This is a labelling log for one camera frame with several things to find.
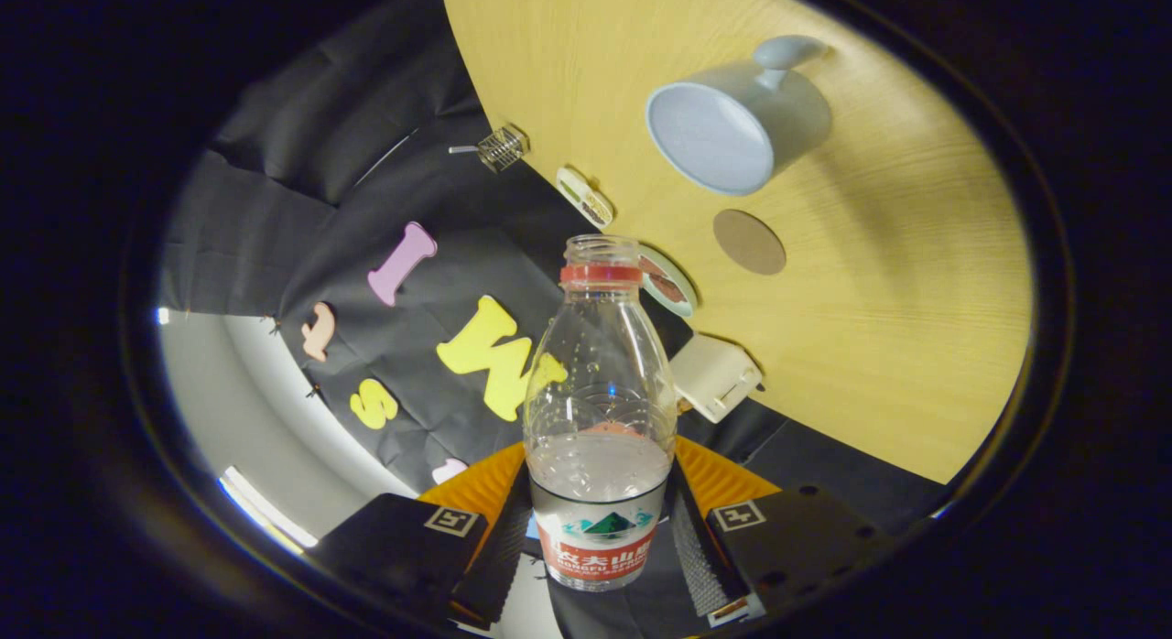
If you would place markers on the long ceiling light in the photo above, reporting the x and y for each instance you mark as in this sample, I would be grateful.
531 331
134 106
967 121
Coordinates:
265 509

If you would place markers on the wooden table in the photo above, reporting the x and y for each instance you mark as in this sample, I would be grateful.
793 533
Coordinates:
870 346

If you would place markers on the brown meat piece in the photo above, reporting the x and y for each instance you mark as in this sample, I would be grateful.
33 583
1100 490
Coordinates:
652 265
668 289

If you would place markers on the white toaster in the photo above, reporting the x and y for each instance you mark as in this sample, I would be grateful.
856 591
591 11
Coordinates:
714 373

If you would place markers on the pale green round plate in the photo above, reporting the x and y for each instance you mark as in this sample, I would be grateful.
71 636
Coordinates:
689 296

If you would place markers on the small white oval dish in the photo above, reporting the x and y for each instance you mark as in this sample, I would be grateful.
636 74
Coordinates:
586 200

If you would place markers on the light blue cup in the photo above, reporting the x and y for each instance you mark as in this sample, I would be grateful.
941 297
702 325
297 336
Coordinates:
787 108

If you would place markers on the clear plastic juice bottle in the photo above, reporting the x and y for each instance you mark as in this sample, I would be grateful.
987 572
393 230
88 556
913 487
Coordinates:
600 364

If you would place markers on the black backdrop cloth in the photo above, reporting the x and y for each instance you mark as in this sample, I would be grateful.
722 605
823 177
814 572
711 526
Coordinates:
366 163

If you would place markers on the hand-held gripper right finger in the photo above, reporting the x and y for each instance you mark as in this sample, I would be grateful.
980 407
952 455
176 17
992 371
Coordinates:
705 557

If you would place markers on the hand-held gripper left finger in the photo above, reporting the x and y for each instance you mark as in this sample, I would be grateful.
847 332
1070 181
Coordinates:
499 557

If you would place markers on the brown round coaster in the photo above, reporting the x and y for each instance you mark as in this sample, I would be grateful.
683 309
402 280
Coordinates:
749 242

